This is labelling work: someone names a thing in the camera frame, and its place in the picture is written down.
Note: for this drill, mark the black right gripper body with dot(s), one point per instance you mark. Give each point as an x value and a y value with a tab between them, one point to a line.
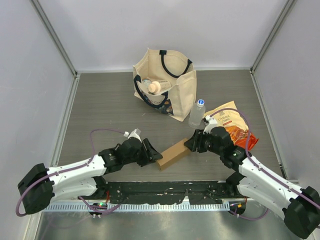
205	141

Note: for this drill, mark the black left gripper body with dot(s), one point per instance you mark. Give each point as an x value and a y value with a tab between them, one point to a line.
142	156

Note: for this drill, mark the brown cardboard box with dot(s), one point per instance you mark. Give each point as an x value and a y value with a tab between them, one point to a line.
173	154

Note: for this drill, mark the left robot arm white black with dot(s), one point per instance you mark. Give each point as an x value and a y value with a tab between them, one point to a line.
42	186

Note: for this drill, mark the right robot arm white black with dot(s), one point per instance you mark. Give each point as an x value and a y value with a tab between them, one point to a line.
298	207

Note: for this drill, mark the clear plastic water bottle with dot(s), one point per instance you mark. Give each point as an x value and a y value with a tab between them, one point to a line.
197	113

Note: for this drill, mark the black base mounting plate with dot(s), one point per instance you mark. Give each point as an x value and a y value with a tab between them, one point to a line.
166	192

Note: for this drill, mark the peach capped bottle in bag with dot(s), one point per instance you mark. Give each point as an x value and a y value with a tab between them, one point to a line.
157	87

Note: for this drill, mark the white item in bag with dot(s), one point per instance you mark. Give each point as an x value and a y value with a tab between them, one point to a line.
146	81

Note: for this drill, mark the beige canvas tote bag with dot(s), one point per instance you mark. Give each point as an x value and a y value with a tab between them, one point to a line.
174	67

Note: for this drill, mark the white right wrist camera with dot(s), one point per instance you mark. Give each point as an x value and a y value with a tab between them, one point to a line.
210	123

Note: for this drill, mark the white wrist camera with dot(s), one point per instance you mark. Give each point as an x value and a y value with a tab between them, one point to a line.
210	123
134	134

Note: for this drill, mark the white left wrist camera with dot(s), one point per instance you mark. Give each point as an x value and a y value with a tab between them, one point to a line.
134	134

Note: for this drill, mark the white slotted cable duct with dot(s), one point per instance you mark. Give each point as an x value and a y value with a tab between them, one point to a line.
185	206

